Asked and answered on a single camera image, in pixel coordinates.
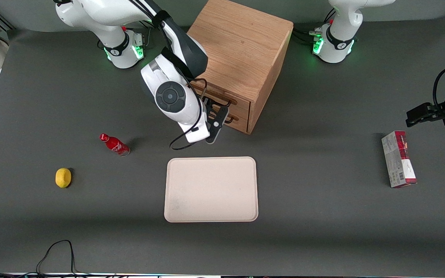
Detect black left arm base cables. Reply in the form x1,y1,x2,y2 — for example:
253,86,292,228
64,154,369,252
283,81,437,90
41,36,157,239
292,8,337,46

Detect wooden drawer front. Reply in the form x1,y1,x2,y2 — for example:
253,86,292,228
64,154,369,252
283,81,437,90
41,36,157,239
222,108,250,134

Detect black arm base cables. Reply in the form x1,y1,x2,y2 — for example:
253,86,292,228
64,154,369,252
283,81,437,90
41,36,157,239
292,8,337,46
137,19,157,49

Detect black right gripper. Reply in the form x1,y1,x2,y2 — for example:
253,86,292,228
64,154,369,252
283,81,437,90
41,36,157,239
201,96,223,117

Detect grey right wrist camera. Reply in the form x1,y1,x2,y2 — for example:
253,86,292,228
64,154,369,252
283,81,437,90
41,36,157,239
206,105,230,145

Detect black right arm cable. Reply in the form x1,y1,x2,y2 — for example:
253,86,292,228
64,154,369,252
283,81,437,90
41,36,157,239
128,0,208,151

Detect red plaid carton box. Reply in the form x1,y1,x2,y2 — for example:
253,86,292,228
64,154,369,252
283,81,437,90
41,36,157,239
381,131,418,188

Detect red soda bottle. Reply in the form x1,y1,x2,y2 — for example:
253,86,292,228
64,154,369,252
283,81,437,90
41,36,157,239
99,133,130,157

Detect oak wooden drawer cabinet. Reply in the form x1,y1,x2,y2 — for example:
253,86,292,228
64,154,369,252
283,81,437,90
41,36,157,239
186,0,294,135

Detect beige rectangular tray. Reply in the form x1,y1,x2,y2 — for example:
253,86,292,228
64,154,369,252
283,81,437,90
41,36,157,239
164,156,259,223

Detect thin black table cable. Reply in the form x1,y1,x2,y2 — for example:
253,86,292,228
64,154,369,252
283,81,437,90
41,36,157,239
0,239,91,277

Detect yellow lemon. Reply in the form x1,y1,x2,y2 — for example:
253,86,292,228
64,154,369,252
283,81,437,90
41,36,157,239
55,168,72,188

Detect black right arm base cables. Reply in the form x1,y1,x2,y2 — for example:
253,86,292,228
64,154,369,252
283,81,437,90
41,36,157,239
137,19,157,49

